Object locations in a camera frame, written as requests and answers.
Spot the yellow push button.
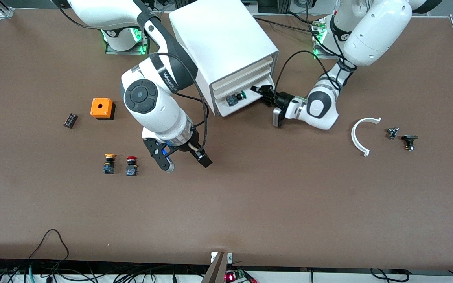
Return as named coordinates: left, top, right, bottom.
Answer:
left=102, top=153, right=116, bottom=175

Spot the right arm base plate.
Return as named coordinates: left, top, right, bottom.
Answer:
left=101, top=28, right=149, bottom=55

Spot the white semicircular plastic clamp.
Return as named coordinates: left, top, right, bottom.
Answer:
left=351, top=117, right=382, bottom=157

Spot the orange button enclosure box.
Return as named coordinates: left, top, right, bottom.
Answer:
left=90, top=98, right=115, bottom=120

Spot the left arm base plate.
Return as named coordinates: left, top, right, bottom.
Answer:
left=311, top=16, right=343, bottom=59

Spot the black switch with metal pins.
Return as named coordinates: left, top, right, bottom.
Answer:
left=401, top=135, right=419, bottom=151

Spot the green push button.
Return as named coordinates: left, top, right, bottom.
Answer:
left=226, top=90, right=247, bottom=107

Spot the black left arm cable bundle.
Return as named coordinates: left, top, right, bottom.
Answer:
left=305, top=0, right=357, bottom=73

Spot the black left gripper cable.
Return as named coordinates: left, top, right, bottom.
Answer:
left=274, top=50, right=343, bottom=92

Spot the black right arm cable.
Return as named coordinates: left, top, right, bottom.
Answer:
left=154, top=52, right=210, bottom=152

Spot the red push button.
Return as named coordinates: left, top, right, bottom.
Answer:
left=126, top=156, right=139, bottom=176

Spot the black cable behind cabinet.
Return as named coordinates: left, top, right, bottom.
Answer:
left=252, top=17, right=317, bottom=35

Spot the black looped cable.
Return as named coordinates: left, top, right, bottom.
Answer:
left=28, top=229, right=70, bottom=262

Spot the grey camera mast bar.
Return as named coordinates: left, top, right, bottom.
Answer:
left=201, top=252, right=228, bottom=283

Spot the circuit board with red light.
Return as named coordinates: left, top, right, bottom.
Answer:
left=225, top=268, right=258, bottom=283

